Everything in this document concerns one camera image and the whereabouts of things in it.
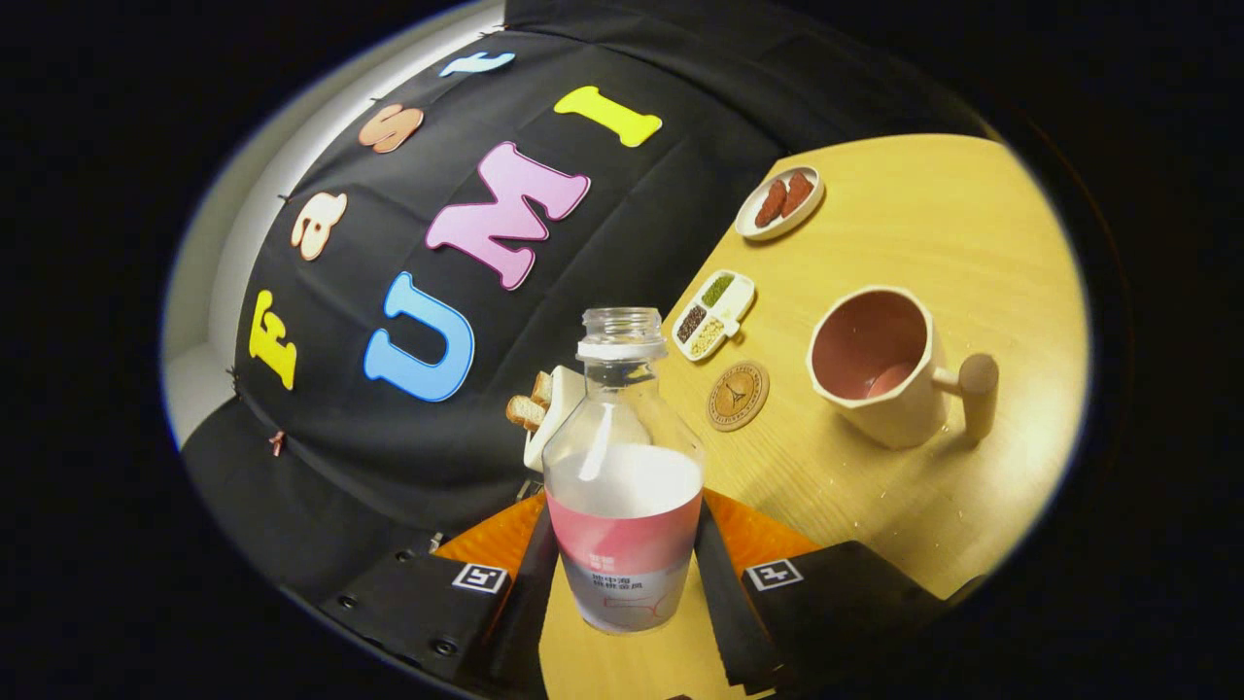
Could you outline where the wooden table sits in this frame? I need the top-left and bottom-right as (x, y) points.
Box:
(537, 133), (1089, 700)

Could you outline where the white round plate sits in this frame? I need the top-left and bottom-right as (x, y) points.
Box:
(734, 165), (826, 242)

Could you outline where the clear juice bottle pink label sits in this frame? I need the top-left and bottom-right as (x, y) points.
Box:
(541, 307), (706, 635)

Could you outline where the round wooden coaster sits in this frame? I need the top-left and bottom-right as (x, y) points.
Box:
(706, 361), (771, 433)

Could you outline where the cream cup wooden handle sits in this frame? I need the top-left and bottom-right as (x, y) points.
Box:
(807, 285), (1000, 450)

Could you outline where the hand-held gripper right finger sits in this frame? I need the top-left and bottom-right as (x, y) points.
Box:
(692, 489), (951, 696)

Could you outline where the white divided condiment dish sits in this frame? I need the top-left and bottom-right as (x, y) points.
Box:
(672, 269), (757, 363)

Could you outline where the white toaster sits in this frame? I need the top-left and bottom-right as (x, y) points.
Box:
(523, 366), (587, 473)

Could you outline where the black backdrop cloth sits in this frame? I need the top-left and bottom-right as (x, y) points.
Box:
(180, 0), (992, 633)

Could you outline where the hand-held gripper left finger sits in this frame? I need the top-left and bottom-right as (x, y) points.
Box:
(316, 491), (561, 700)

